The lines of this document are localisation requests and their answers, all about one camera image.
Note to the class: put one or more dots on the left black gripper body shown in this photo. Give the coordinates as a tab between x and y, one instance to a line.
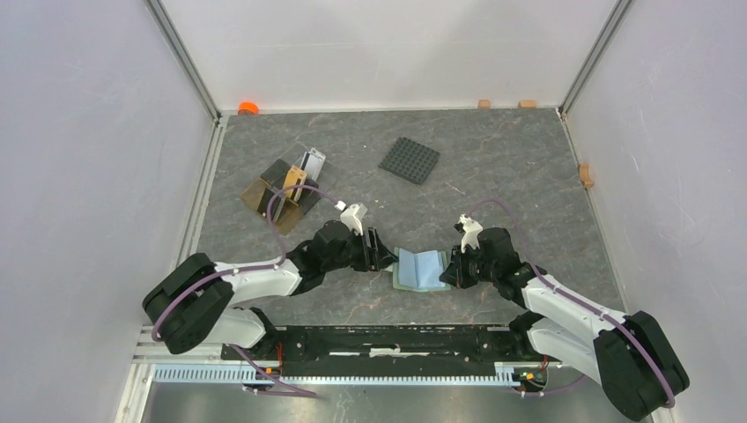
361	257

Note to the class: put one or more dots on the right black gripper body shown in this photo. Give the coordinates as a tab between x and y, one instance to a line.
471	265

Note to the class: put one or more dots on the green card holder wallet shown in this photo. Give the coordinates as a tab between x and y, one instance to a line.
419	272

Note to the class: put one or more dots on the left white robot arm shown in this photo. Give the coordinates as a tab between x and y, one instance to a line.
201	300

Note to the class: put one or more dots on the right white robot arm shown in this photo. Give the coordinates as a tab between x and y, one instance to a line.
627	355

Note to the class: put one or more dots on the gold credit card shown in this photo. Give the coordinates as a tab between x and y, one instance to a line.
295	178

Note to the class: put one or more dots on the dark grey lego baseplate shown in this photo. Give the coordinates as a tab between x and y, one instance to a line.
410	160

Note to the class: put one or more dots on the curved wooden block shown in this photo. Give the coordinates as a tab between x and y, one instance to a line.
584	171

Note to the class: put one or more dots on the orange round cap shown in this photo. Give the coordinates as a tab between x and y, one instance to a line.
247	108

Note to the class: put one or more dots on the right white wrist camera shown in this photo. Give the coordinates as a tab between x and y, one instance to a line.
470	230

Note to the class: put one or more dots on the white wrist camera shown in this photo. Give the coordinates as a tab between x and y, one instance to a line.
352	215
470	230

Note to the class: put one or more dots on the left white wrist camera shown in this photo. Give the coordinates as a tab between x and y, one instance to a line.
352	215

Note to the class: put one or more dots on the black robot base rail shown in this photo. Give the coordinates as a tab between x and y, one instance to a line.
393	350

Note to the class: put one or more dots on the left aluminium frame post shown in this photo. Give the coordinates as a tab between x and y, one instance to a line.
181	53

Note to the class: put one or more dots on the aluminium frame post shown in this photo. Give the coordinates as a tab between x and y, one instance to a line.
181	53
595	54

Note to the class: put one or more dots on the right aluminium frame post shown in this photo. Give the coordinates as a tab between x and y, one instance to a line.
595	54

